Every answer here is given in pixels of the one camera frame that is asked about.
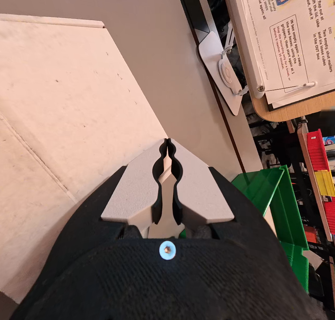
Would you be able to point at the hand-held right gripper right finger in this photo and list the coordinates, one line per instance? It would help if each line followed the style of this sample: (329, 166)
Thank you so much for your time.
(201, 194)

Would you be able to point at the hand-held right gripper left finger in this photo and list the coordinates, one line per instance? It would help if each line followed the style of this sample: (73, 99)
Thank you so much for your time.
(133, 191)

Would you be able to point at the green plastic bin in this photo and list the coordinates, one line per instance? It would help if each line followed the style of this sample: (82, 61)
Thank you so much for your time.
(261, 186)

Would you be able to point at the white cardboard mailer box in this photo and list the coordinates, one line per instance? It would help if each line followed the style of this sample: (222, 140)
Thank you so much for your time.
(73, 102)

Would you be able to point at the wooden table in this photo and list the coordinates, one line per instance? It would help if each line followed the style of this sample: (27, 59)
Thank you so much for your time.
(308, 168)

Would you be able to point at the instruction sheet on stand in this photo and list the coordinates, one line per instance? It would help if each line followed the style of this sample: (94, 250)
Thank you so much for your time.
(288, 113)

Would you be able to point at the red plastic bin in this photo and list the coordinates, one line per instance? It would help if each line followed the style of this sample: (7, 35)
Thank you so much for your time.
(318, 150)
(330, 215)

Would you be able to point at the yellow plastic bin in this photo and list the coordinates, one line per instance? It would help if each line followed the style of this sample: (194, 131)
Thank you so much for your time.
(325, 182)

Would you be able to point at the printed instruction sheet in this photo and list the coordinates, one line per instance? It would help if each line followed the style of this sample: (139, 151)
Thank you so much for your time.
(301, 37)

